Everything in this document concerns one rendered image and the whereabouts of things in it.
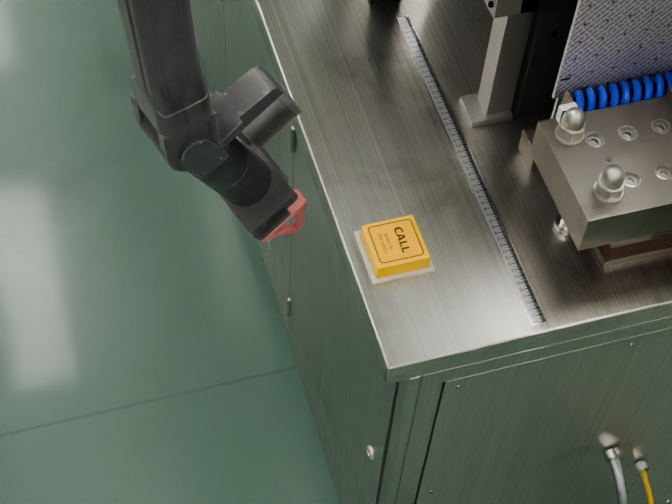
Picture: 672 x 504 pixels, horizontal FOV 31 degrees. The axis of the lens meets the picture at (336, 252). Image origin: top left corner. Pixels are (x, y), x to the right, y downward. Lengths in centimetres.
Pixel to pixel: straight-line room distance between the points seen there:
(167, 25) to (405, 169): 65
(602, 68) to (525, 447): 58
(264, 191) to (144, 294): 131
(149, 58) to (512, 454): 97
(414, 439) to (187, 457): 83
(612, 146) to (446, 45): 36
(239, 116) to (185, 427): 130
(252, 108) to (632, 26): 54
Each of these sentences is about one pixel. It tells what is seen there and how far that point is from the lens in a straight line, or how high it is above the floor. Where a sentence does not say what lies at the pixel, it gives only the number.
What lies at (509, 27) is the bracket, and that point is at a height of 108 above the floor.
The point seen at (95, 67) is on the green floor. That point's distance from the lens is 302.
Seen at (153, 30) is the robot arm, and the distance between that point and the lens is 106.
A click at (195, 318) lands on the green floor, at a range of 256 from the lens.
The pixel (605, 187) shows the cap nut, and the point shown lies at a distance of 147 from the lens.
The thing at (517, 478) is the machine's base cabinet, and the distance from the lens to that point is 193.
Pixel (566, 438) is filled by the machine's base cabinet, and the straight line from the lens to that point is 186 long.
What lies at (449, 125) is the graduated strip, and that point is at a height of 90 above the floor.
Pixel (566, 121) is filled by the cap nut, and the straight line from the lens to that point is 151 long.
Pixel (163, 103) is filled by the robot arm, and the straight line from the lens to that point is 112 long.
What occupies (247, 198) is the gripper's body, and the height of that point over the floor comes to 114.
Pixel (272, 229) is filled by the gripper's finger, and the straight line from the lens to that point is 132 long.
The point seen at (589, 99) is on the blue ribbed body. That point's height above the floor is 104.
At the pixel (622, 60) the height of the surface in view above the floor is 107.
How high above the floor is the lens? 217
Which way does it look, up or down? 55 degrees down
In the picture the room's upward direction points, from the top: 4 degrees clockwise
